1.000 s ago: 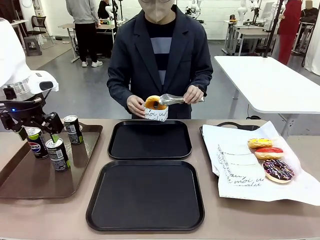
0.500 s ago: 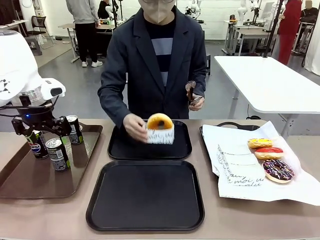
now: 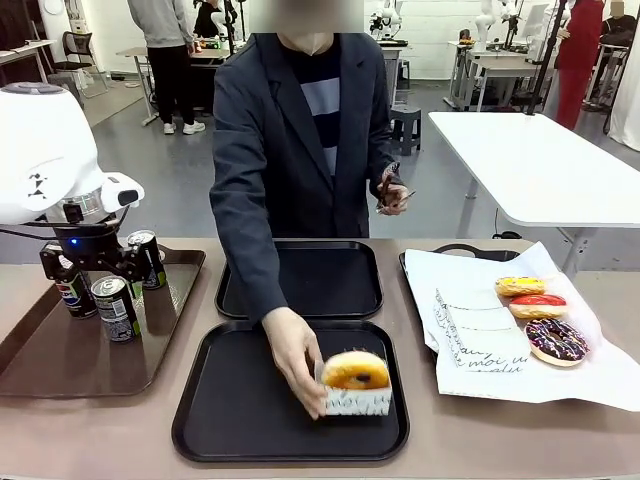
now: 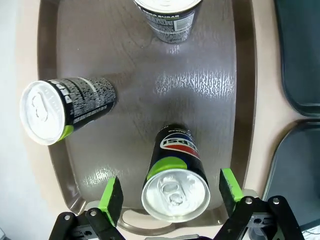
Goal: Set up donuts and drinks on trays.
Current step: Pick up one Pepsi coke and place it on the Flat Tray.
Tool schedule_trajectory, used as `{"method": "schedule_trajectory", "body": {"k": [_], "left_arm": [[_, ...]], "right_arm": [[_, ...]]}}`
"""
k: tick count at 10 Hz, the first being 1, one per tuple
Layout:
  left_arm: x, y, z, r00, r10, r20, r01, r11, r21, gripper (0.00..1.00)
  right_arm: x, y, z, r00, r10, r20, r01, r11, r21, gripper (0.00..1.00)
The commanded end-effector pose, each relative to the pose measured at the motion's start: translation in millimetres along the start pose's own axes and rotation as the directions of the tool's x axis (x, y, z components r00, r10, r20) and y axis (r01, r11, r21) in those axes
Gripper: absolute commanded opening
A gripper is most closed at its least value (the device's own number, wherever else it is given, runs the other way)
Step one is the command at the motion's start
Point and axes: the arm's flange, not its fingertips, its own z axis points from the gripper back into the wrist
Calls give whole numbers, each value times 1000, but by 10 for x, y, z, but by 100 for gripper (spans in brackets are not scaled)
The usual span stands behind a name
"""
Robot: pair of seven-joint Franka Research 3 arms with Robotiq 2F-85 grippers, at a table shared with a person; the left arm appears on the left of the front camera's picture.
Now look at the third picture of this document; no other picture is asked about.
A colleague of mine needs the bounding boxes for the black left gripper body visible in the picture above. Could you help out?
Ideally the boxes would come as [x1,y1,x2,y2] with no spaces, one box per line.
[51,223,122,267]

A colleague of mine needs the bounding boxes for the black green Pepsi can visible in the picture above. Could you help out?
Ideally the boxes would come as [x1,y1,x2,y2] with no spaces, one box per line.
[127,229,168,291]
[90,274,142,344]
[59,269,99,320]

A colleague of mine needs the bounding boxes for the dark frosted donut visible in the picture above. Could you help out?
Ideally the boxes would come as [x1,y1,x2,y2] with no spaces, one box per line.
[320,350,392,391]

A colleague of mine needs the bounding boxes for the metal serving tongs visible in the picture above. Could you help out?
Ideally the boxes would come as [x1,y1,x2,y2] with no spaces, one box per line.
[374,169,418,216]

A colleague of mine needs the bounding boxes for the yellow frosted donut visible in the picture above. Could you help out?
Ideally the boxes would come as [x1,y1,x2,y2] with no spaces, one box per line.
[495,276,547,298]

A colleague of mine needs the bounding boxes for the red frosted donut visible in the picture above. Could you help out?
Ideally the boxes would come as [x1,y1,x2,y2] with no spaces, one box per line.
[508,293,570,320]

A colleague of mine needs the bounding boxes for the person's left forearm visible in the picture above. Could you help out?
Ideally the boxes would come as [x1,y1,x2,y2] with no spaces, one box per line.
[372,158,402,182]

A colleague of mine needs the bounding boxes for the person's right forearm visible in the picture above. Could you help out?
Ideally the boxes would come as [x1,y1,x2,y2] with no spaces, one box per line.
[208,194,297,326]

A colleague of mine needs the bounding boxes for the person's right hand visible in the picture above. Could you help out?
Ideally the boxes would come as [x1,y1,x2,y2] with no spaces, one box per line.
[262,305,331,421]

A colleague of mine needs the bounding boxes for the person's left hand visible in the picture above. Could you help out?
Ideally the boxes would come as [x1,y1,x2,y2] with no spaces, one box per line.
[374,172,410,217]

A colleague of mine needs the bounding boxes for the brown plastic tray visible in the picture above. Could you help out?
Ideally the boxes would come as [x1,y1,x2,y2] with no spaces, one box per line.
[0,248,207,399]

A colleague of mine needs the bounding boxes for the black plastic tray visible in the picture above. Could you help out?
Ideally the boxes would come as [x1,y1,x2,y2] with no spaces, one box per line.
[398,243,534,361]
[214,239,385,321]
[171,319,411,464]

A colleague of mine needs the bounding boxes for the person's torso dark jacket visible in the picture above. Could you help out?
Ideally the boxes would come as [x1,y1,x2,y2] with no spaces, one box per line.
[208,32,402,326]

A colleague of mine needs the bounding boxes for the black office chair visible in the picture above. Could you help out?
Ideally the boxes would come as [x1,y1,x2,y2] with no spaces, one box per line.
[51,30,109,99]

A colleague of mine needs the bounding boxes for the white desk with grey legs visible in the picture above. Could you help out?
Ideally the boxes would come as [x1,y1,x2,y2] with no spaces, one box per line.
[0,38,57,89]

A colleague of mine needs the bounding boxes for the person in grey hoodie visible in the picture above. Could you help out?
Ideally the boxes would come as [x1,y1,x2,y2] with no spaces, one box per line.
[126,0,207,136]

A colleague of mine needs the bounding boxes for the grey background work table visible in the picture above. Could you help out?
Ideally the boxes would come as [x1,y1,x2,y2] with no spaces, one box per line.
[115,44,232,127]

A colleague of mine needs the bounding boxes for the seated person in black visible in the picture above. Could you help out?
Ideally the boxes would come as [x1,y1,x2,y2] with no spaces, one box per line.
[192,0,222,39]

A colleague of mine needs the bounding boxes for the grey plastic stool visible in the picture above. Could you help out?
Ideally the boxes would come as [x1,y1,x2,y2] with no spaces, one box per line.
[389,105,423,157]

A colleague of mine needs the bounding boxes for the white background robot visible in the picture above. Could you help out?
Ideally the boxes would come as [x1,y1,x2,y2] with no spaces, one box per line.
[368,0,405,42]

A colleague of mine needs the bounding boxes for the white paper sheet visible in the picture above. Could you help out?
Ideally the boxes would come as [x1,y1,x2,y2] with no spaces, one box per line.
[403,241,640,414]

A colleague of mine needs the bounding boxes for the white background work table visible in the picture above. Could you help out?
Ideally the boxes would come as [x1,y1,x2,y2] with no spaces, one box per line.
[443,38,557,113]

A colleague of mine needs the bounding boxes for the chocolate donut pink drizzle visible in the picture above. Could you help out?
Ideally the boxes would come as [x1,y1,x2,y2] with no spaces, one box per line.
[523,317,592,370]

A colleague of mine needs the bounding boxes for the large white table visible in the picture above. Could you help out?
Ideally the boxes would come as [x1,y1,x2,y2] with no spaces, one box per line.
[427,110,640,276]

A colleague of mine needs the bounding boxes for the black stand pole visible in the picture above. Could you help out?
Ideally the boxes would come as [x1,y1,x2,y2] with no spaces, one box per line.
[523,0,570,117]

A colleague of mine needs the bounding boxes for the person in red apron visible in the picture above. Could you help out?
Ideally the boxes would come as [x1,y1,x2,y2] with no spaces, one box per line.
[553,0,607,131]

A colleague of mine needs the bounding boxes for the white hanging curtain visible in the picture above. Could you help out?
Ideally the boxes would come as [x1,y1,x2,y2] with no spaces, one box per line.
[608,44,640,151]

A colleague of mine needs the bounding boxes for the person in dark top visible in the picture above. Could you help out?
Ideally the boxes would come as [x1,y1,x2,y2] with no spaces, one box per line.
[598,0,639,51]

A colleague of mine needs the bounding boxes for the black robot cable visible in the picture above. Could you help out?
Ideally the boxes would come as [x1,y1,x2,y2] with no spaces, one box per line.
[0,209,132,239]

